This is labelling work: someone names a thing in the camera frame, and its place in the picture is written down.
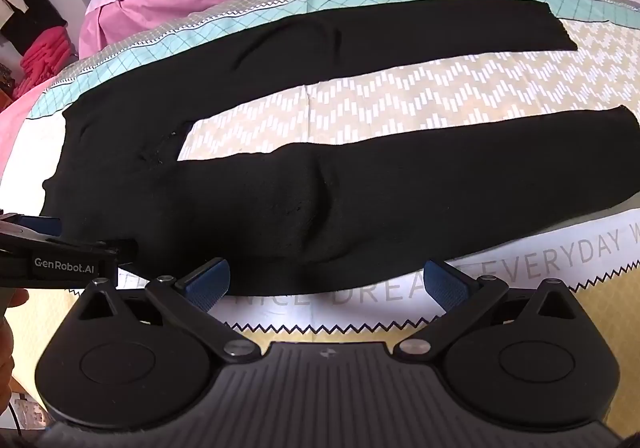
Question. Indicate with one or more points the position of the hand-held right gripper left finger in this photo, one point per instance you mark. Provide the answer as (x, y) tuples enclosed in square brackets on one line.
[(207, 284)]

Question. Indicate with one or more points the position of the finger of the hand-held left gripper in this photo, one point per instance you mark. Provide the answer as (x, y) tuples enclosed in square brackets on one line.
[(42, 225), (125, 253)]

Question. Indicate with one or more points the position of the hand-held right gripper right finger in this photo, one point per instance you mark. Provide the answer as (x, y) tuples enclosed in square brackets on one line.
[(441, 284)]

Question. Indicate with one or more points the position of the black pants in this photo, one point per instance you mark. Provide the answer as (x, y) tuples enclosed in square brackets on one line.
[(400, 188)]

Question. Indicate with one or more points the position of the person's left hand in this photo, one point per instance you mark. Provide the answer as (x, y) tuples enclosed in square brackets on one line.
[(11, 338)]

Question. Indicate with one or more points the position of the coral pink blanket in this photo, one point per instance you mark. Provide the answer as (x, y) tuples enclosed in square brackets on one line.
[(30, 95)]

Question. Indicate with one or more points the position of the stack of red clothes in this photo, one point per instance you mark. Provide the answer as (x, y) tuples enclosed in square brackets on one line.
[(45, 58)]

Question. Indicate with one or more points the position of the patterned beige teal quilt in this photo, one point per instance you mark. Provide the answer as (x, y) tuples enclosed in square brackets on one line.
[(400, 93)]

